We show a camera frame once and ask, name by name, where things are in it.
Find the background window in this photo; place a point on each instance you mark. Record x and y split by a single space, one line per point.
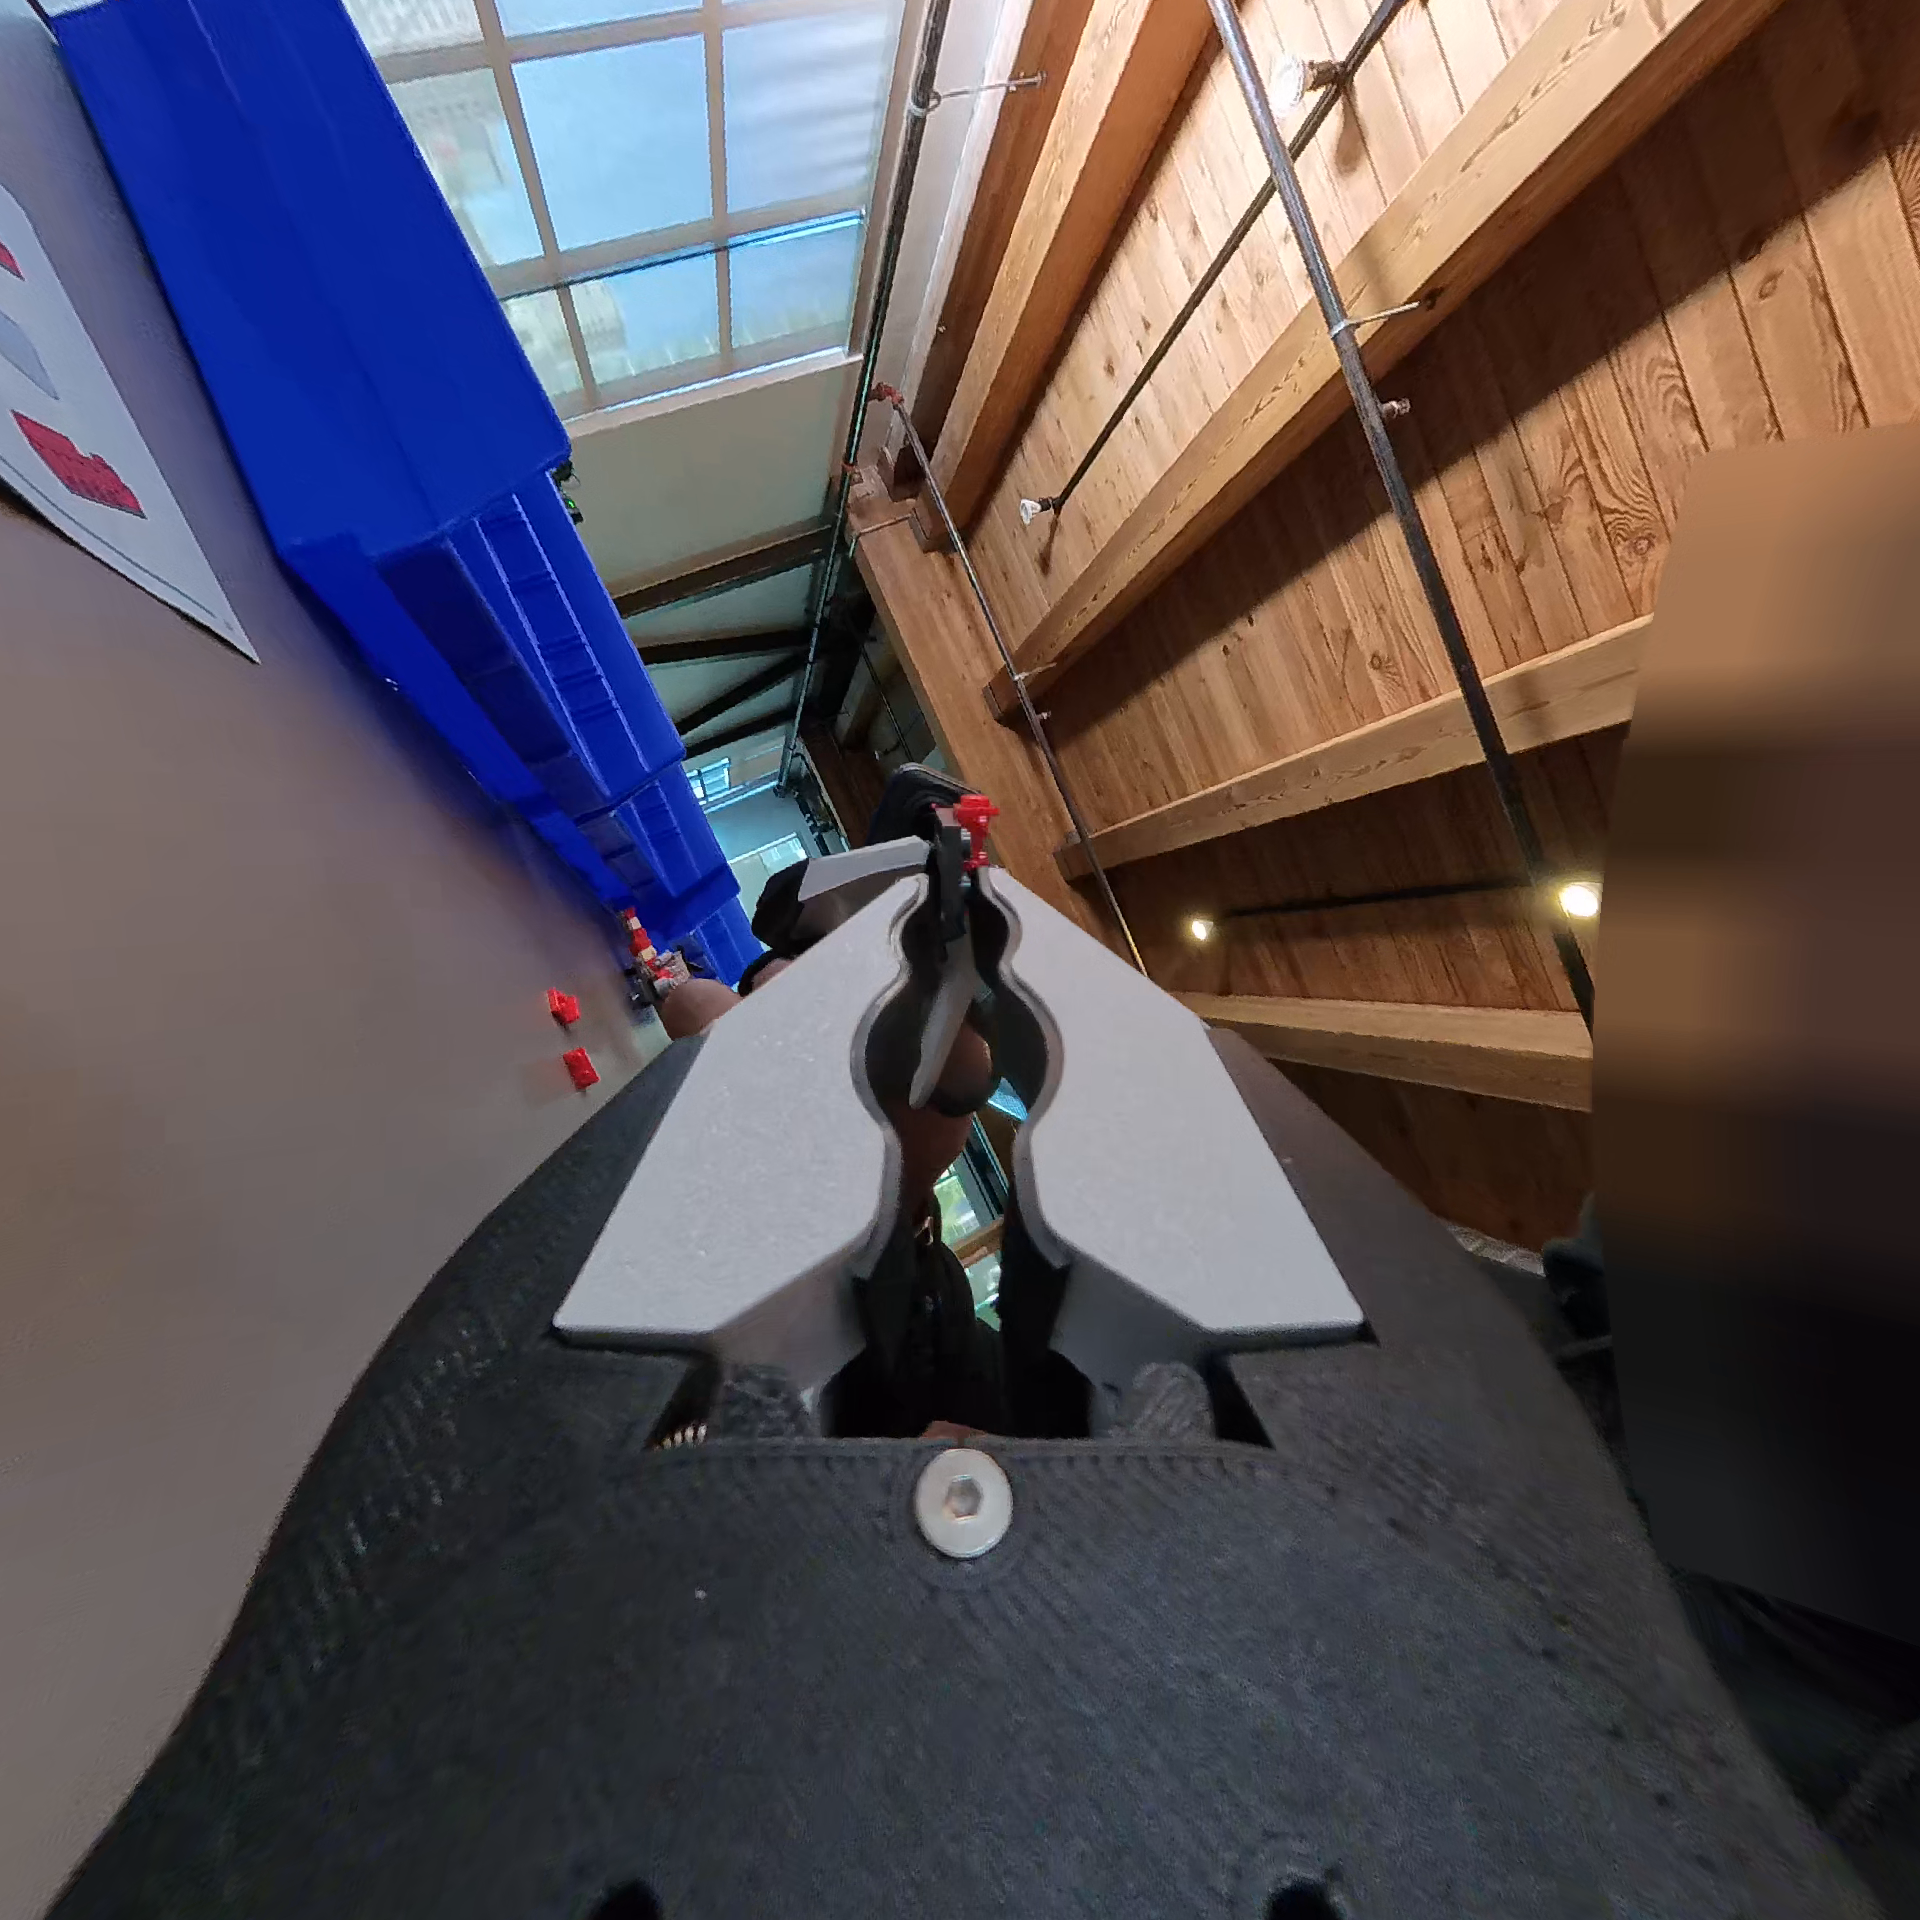
749 825

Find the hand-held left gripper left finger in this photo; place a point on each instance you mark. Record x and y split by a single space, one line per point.
721 1184

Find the toy brick vehicle model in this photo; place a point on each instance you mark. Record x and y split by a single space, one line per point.
652 961

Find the person's dark jacket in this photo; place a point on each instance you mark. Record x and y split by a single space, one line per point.
1800 1725

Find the thin metal ceiling pipe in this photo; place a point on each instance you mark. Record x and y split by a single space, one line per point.
990 629
1395 480

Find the large grid window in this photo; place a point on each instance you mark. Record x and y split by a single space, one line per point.
644 149

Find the blue plastic bin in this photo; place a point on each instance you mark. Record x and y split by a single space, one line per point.
330 300
524 661
681 870

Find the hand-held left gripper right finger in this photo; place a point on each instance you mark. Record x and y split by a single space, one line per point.
1185 1184

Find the dark grey toy plate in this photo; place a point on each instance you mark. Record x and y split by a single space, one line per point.
954 916

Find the white instruction booklet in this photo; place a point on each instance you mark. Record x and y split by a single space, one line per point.
90 452

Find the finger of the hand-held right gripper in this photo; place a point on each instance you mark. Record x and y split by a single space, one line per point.
861 873
942 1043

